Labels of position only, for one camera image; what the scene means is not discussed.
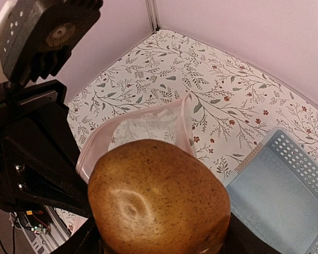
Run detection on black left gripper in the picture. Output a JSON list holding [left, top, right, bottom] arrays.
[[0, 80, 92, 217]]

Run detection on clear pink zipper bag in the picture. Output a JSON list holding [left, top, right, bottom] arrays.
[[76, 92, 196, 183]]

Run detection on brown potato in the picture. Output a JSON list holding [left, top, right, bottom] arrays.
[[88, 140, 231, 253]]

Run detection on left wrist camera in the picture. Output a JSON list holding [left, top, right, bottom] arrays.
[[0, 0, 103, 86]]

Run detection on small circuit board with wires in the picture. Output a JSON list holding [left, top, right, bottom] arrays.
[[13, 210, 51, 235]]

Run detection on floral patterned table mat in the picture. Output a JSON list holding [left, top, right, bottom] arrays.
[[67, 30, 318, 185]]

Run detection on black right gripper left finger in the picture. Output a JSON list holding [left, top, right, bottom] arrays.
[[51, 214, 104, 254]]

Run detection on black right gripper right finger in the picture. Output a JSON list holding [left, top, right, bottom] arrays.
[[219, 213, 280, 254]]

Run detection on light blue plastic basket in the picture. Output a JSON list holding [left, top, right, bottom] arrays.
[[224, 128, 318, 253]]

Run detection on front aluminium rail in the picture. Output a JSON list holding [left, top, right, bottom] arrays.
[[10, 206, 77, 253]]

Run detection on left aluminium frame post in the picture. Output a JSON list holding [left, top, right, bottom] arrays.
[[145, 0, 161, 33]]

